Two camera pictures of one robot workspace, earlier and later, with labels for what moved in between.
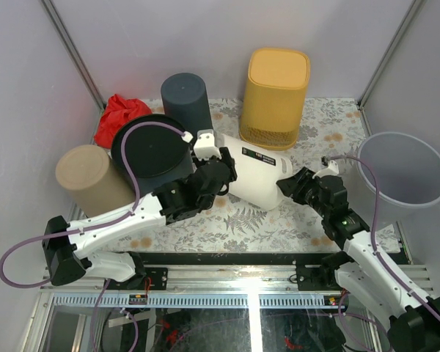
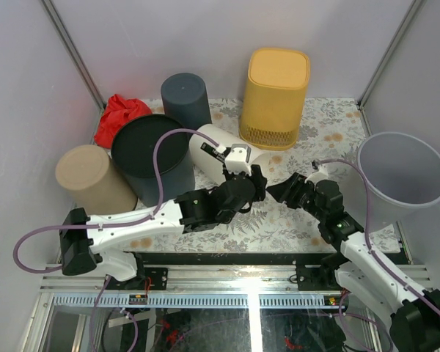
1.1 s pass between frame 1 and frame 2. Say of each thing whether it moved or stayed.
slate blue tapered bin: stayed
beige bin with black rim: stayed
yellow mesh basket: stayed
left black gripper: moved
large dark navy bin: stayed
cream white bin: moved
